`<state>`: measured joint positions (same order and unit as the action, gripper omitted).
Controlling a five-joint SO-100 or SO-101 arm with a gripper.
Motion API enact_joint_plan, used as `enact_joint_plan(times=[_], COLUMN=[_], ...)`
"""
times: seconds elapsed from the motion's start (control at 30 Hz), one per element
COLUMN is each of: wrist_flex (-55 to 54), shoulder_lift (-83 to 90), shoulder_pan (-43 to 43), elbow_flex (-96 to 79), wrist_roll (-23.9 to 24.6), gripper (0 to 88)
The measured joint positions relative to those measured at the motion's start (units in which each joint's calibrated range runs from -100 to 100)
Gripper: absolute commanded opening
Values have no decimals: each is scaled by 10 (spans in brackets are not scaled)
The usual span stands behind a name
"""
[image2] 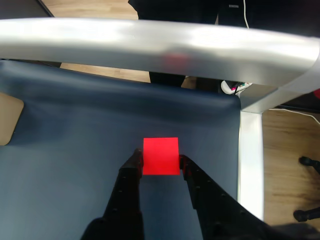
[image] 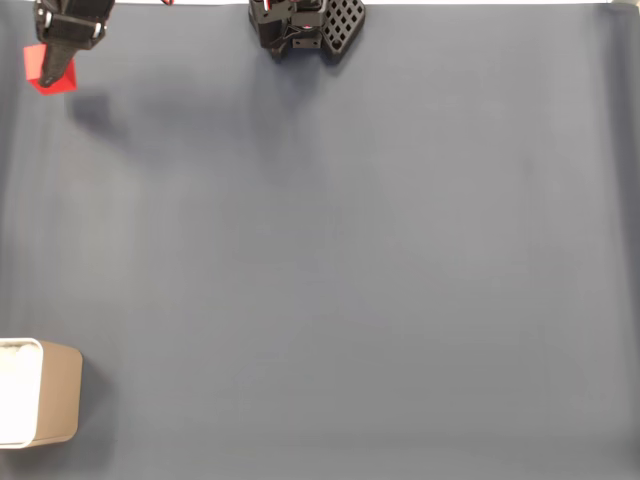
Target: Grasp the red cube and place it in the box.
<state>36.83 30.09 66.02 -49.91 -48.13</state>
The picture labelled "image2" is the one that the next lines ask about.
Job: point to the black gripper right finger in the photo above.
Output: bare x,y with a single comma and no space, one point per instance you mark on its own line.
217,215

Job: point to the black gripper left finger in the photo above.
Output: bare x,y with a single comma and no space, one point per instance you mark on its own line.
122,200

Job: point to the red cube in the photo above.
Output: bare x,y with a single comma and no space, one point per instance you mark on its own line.
161,156

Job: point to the beige open box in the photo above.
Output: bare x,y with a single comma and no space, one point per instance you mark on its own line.
10,120

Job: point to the blue-grey table mat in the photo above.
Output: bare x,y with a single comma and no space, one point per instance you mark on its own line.
87,112

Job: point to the black chair base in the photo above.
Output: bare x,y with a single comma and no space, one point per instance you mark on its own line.
310,162

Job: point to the white power strip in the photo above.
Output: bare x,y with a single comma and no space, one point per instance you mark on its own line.
227,87

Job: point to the black computer case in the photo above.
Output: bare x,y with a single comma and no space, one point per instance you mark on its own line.
275,12

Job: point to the silver metal frame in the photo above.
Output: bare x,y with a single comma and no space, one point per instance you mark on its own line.
150,37

